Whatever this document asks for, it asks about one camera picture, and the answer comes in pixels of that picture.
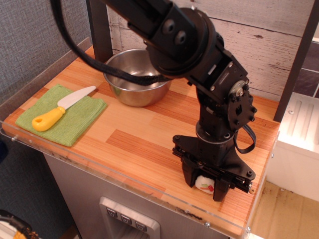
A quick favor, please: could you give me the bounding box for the black cable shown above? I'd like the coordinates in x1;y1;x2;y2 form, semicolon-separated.
49;0;172;87

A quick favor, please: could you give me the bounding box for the clear acrylic edge guard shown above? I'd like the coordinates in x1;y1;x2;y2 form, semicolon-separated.
1;122;265;239

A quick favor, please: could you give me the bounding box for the dark right post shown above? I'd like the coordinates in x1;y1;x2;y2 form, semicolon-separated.
273;0;319;122

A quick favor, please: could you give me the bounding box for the green cloth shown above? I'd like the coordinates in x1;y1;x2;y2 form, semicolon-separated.
15;84;107;147

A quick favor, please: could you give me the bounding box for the silver dispenser panel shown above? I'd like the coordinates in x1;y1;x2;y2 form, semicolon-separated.
99;197;161;239

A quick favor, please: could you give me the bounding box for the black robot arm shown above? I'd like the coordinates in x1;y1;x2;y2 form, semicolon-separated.
106;0;257;202

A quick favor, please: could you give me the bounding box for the white toy sink unit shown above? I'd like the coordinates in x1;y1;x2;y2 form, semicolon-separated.
266;93;319;201

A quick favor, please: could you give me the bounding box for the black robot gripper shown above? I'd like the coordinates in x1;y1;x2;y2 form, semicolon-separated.
173;132;256;202

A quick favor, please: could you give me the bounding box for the plush sushi roll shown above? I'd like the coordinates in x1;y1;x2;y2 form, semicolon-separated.
195;175;215;195

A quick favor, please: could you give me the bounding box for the stainless steel bowl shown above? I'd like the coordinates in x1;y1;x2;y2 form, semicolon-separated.
104;49;171;107

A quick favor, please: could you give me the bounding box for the dark left post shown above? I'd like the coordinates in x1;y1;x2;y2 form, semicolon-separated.
86;0;113;63

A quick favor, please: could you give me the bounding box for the dark post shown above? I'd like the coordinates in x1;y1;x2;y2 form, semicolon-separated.
273;0;319;122
86;0;113;63

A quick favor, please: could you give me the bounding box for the yellow object bottom left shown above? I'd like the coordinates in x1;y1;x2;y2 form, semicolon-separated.
13;231;39;239

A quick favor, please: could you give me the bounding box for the yellow handled toy knife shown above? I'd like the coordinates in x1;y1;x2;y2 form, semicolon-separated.
32;86;96;132

